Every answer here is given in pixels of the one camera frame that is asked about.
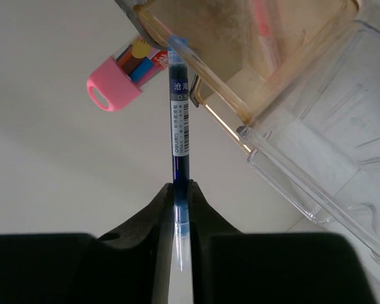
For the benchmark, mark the pink capped marker tube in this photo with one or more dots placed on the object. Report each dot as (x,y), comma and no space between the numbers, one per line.
(120,78)

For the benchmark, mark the dark blue pen refill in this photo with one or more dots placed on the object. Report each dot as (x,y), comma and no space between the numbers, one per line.
(179,126)

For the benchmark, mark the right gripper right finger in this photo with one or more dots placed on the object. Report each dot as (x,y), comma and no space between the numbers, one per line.
(230,266)

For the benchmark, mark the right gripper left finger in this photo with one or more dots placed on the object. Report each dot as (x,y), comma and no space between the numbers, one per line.
(129,264)

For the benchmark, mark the tiered clear desk organizer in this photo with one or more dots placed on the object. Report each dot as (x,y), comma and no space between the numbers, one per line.
(314,132)

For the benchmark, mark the blue gel pen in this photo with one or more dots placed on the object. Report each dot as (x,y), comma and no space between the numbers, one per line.
(183,55)

